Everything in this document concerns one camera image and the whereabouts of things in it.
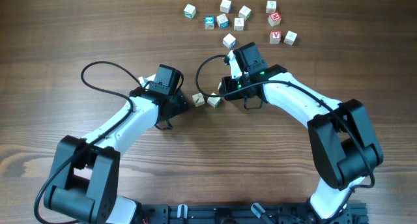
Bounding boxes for blue P wooden block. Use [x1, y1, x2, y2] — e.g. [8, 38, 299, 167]
[223, 34, 237, 49]

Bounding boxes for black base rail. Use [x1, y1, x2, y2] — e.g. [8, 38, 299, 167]
[139, 203, 369, 224]

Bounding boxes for light blue letter block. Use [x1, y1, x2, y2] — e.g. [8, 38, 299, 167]
[205, 16, 215, 30]

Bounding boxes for green-sided corner wooden block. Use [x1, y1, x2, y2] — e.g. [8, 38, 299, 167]
[184, 4, 196, 19]

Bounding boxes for green V wooden block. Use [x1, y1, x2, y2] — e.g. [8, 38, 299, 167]
[207, 93, 221, 107]

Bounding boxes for dark blue number block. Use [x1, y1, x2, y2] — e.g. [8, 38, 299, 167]
[216, 14, 229, 29]

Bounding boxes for yellow-sided A wooden block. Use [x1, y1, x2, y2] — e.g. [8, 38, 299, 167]
[234, 18, 244, 31]

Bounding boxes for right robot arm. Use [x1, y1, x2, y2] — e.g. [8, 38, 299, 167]
[219, 42, 384, 221]

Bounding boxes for yellow-sided far right block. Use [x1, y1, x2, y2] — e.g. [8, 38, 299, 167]
[283, 31, 297, 46]

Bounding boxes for hammer picture wooden block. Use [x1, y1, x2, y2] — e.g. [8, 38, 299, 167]
[192, 93, 205, 107]

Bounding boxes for red M wooden block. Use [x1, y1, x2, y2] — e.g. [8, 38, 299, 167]
[268, 12, 282, 27]

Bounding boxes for blue T wooden block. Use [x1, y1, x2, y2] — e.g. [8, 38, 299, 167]
[220, 0, 232, 13]

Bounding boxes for red A wooden block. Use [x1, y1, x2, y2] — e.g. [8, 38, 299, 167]
[269, 31, 281, 44]

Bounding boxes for number four wooden block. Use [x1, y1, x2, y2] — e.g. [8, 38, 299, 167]
[266, 1, 277, 14]

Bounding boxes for green N wooden block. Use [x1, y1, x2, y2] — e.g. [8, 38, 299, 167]
[238, 5, 252, 21]

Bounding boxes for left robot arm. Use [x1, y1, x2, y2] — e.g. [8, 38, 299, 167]
[34, 64, 188, 223]

